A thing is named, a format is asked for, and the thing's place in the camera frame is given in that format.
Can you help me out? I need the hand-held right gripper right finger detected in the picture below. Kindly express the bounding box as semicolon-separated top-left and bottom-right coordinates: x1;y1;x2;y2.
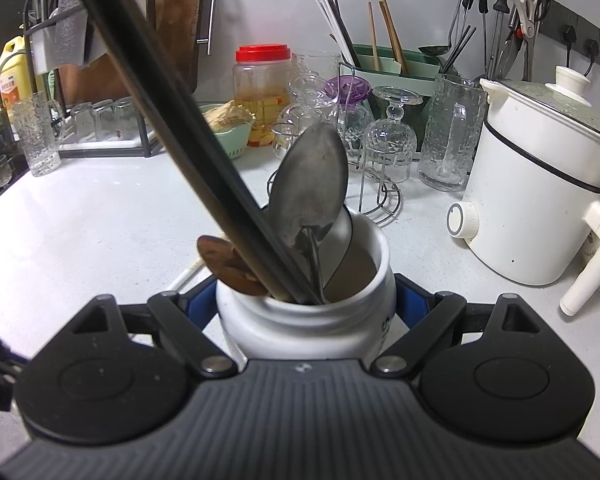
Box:
372;275;556;379

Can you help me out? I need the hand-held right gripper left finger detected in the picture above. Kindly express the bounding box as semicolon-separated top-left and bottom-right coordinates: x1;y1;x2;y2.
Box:
60;280;238;379

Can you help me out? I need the white chopstick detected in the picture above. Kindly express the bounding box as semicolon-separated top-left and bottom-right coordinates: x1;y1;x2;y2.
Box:
167;259;204;293

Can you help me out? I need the wooden spoon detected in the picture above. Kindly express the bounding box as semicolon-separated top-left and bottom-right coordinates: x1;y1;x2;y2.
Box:
196;235;268;297

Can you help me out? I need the white ceramic jar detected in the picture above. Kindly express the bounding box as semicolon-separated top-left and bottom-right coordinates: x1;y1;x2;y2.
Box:
214;205;399;361

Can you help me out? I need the metal spoon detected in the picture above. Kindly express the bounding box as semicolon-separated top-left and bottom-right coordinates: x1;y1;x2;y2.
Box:
268;122;350;306

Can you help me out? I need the black chopstick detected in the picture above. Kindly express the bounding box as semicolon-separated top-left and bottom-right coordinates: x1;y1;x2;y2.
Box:
62;0;306;306
87;0;327;307

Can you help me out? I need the black sink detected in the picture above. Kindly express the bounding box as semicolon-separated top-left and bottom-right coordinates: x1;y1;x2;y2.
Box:
0;125;28;211

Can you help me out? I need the white electric cooker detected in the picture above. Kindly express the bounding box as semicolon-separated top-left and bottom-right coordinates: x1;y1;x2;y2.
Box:
447;65;600;317

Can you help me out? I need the cut-crystal stemmed glass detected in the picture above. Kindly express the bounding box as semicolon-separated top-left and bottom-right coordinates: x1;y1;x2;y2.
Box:
362;86;425;183

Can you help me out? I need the green plastic basket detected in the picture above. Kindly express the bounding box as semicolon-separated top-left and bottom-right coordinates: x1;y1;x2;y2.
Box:
198;103;256;160

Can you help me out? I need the textured glass pitcher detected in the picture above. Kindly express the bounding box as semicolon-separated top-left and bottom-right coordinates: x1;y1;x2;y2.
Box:
419;74;488;192

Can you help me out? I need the black metal dish rack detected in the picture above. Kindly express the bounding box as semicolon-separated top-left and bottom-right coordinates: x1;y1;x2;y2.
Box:
22;0;166;158

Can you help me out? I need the white drip tray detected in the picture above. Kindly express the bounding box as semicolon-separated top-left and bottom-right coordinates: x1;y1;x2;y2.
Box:
59;139;163;157

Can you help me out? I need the bundle of bamboo sticks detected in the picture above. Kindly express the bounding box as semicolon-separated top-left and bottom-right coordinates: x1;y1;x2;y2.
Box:
202;100;255;133

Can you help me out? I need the tall textured glass mug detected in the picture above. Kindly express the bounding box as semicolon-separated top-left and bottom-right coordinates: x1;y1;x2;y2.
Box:
11;91;65;177

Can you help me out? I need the glass cup with purple lid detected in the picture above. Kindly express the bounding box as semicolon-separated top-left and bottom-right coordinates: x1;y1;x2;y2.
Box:
324;75;376;151

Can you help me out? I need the clear stemmed glass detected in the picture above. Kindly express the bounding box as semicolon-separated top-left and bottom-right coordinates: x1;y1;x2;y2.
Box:
272;75;331;161

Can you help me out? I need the red-lidded plastic jar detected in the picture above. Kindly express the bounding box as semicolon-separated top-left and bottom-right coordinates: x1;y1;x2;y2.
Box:
232;44;293;148

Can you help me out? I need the green utensil holder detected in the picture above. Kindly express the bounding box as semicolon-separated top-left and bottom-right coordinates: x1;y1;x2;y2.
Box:
339;44;443;153

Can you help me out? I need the clear patterned tumbler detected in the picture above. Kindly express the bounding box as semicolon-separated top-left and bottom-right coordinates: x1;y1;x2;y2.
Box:
292;51;341;91

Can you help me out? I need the metal ladle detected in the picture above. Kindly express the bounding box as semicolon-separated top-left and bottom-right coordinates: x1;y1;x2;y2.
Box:
418;0;477;57

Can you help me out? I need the bunch of thin black rods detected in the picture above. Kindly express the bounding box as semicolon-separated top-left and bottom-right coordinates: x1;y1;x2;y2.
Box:
440;26;478;75

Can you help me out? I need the yellow oil bottle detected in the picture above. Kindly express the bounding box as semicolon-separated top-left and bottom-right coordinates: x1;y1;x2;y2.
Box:
0;35;33;111

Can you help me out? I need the bunch of mixed chopsticks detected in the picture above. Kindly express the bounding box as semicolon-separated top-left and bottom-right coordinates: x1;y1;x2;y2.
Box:
316;0;410;75

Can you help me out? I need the wooden cutting board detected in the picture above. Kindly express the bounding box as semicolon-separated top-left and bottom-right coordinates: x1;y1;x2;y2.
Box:
60;0;206;106

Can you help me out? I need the white cloth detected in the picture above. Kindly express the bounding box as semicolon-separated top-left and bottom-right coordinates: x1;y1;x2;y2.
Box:
30;25;62;75

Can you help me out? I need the grey patterned cloth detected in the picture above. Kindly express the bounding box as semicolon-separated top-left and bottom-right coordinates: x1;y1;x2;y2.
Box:
55;0;90;67

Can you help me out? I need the wire glass rack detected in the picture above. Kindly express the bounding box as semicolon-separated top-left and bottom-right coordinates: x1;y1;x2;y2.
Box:
267;60;403;226

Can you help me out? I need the metal bar handle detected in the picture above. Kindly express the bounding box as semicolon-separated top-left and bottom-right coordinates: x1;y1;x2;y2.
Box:
196;0;221;57

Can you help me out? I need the dark wall socket panel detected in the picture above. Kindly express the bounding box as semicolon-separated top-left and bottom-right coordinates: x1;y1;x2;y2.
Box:
537;0;600;67

